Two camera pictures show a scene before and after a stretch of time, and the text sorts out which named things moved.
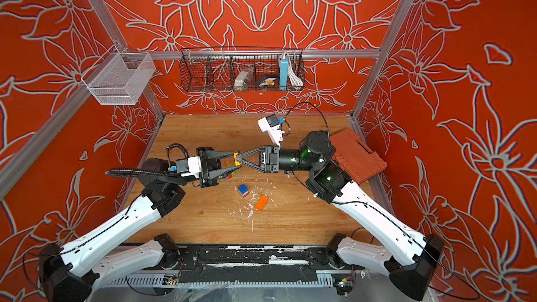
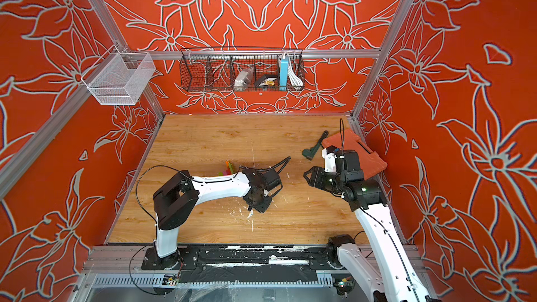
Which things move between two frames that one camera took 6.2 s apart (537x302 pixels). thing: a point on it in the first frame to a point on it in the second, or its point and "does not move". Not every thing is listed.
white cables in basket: x=294 y=79 does not move
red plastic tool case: x=359 y=160 does not move
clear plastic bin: x=119 y=78 does not move
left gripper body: x=205 y=167 to x=261 y=205
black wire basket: x=237 y=69 does not move
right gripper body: x=276 y=161 to x=329 y=182
